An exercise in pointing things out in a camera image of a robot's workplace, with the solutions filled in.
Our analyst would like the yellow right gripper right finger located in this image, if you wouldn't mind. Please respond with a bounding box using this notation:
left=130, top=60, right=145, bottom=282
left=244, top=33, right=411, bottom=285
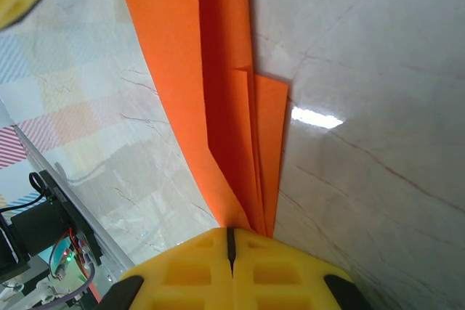
left=232, top=228, right=371, bottom=310

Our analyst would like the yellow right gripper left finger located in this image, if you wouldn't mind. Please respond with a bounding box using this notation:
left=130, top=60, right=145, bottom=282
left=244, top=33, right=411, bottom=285
left=100, top=227, right=233, bottom=310

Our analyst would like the orange paper sheet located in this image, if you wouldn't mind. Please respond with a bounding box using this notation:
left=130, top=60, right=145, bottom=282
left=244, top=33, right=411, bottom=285
left=111, top=0, right=291, bottom=238

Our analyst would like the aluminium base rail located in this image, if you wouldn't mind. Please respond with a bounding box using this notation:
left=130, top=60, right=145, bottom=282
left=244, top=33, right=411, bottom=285
left=0, top=97, right=137, bottom=310

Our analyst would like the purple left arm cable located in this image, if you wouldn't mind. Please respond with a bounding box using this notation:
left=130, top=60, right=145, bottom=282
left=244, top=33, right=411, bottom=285
left=21, top=262, right=97, bottom=307

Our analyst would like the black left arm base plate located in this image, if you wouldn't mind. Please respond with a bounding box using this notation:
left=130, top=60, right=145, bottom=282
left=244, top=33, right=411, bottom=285
left=28, top=170, right=102, bottom=267

